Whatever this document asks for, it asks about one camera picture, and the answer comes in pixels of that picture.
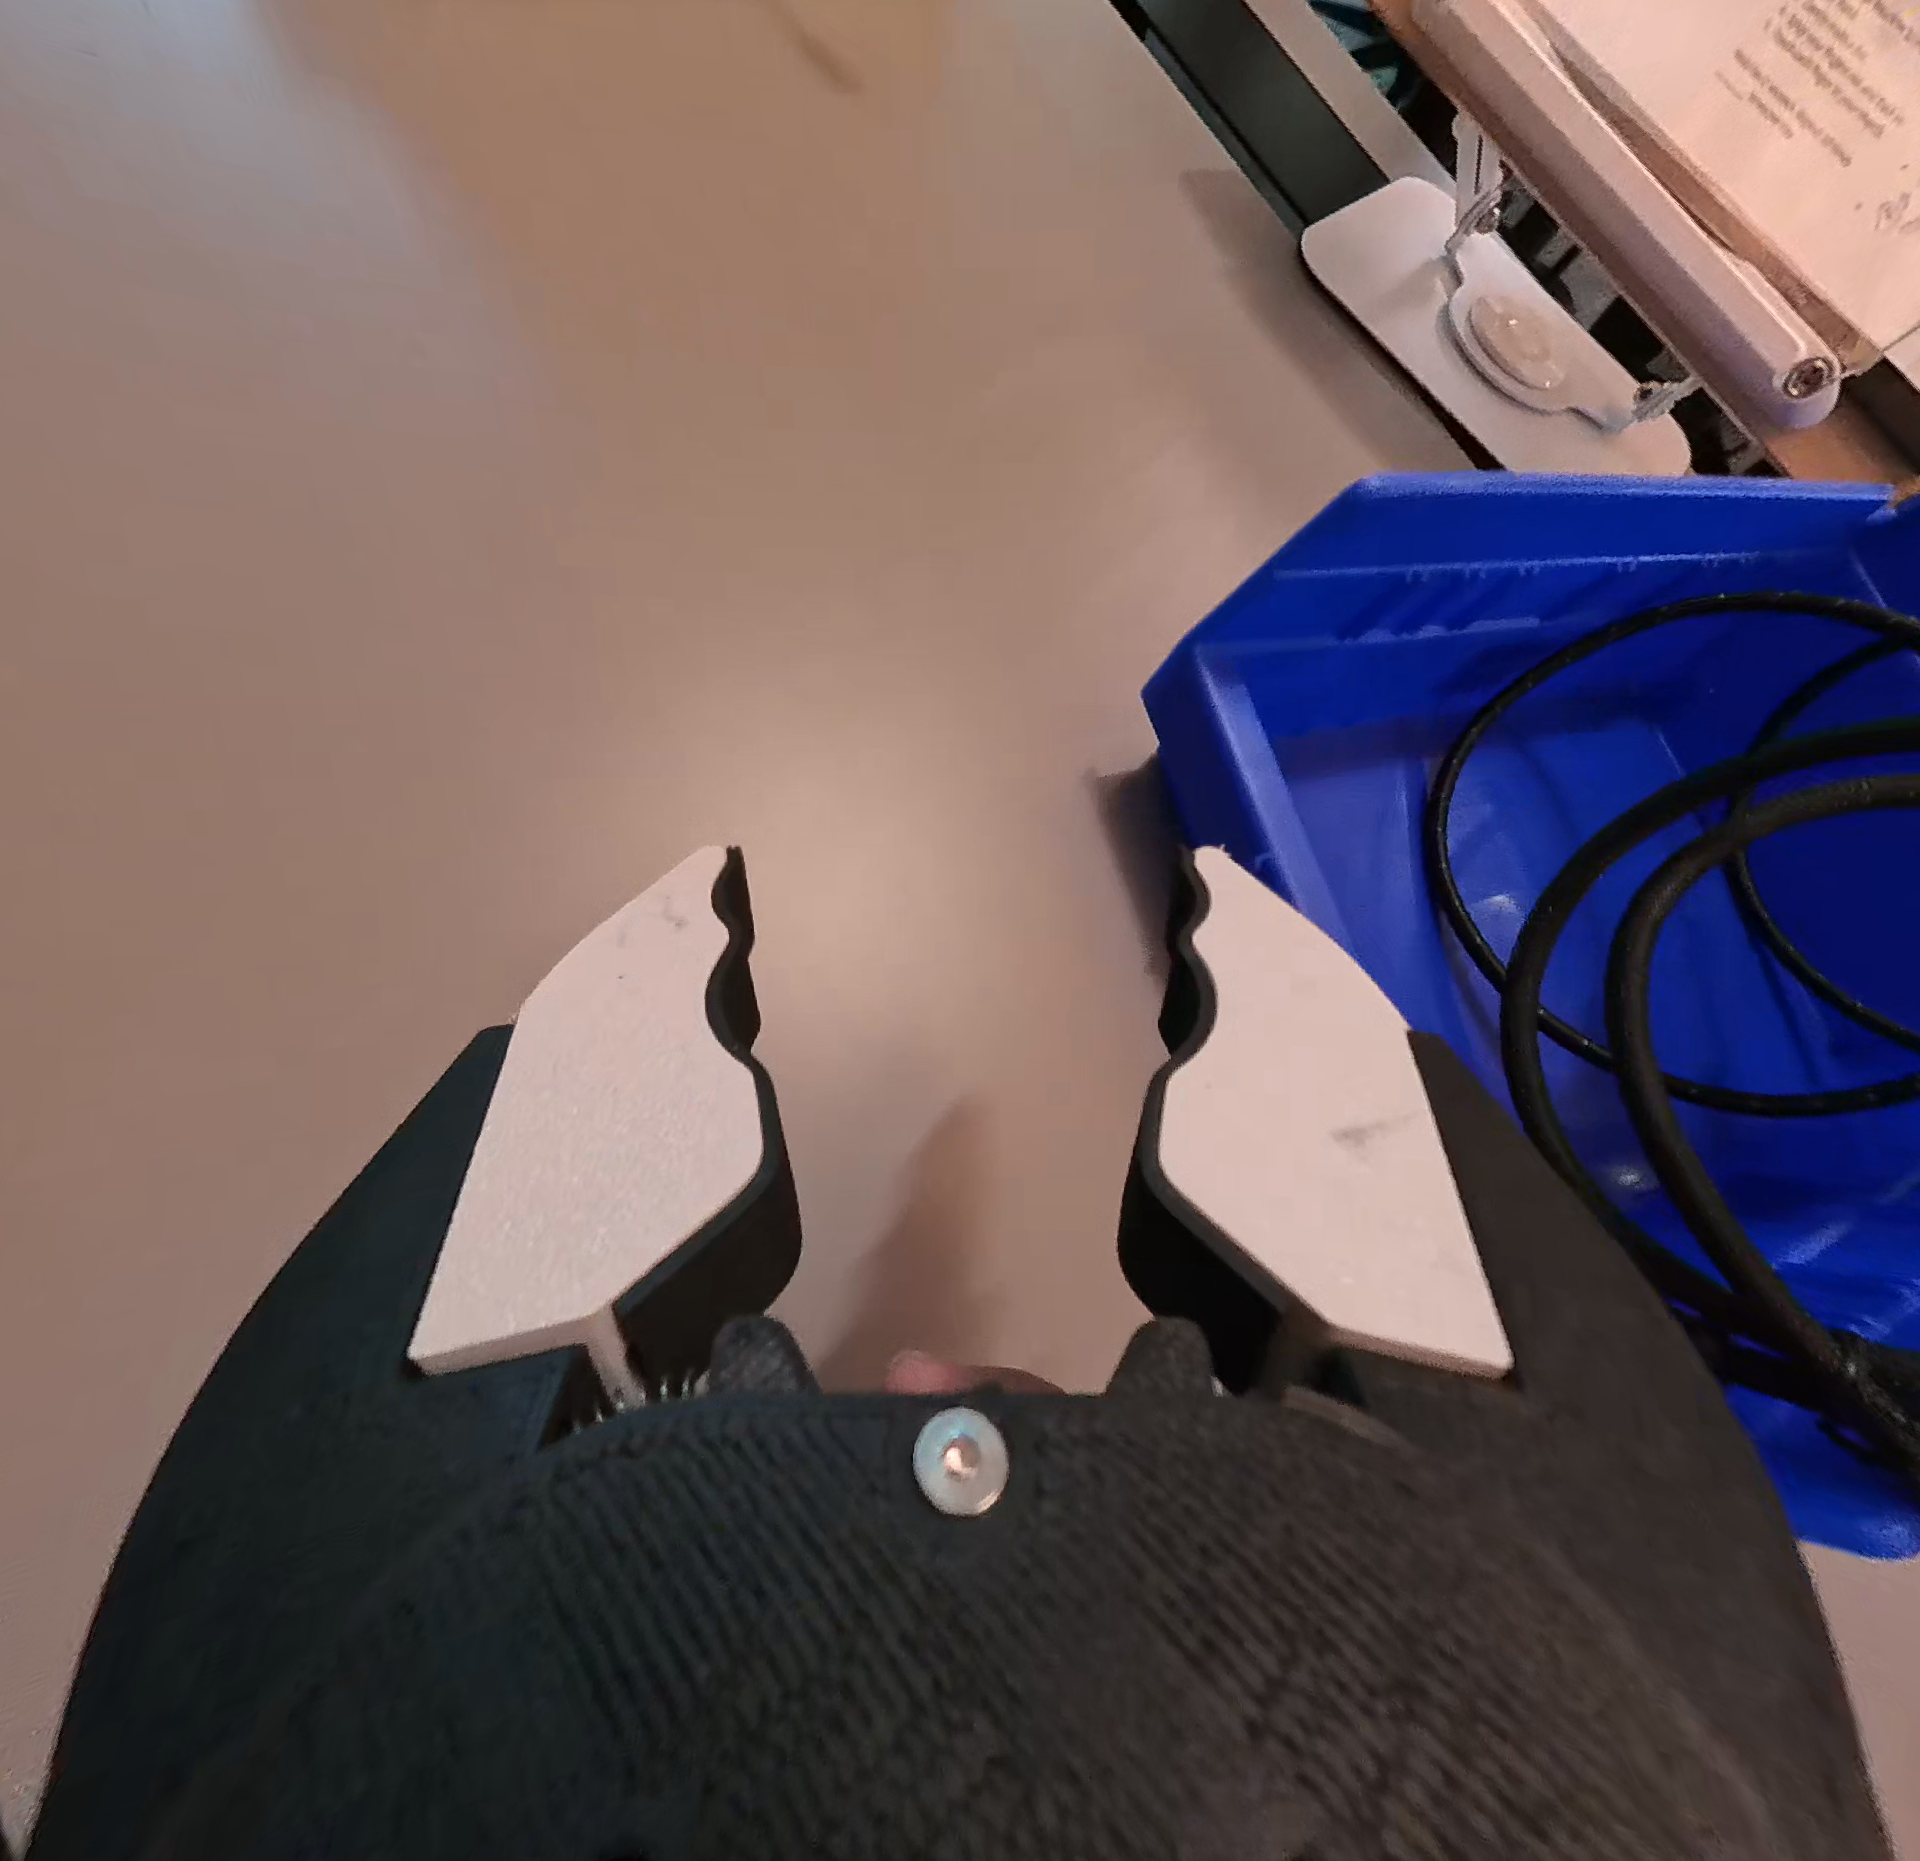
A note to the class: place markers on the printed paper sheet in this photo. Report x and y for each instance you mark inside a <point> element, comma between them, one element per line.
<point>1799,90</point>

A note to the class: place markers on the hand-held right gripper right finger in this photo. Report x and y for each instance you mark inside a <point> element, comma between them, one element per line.
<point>1320,1139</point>

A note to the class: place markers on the blue plastic bin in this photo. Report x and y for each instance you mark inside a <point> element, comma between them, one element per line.
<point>1320,646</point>

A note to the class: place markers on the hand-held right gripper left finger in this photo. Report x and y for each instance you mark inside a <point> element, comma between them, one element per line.
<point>602,1139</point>

